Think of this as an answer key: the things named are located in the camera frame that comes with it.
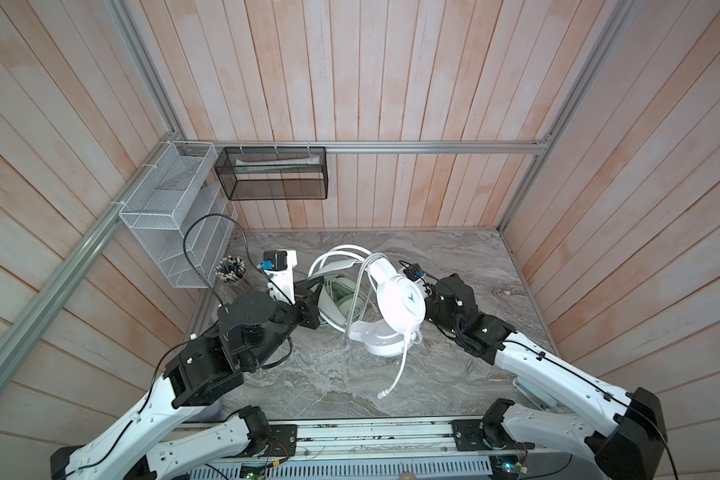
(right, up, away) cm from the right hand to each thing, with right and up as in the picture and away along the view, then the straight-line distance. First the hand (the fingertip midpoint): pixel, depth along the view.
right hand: (397, 292), depth 76 cm
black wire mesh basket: (-40, +39, +29) cm, 63 cm away
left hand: (-17, +3, -19) cm, 25 cm away
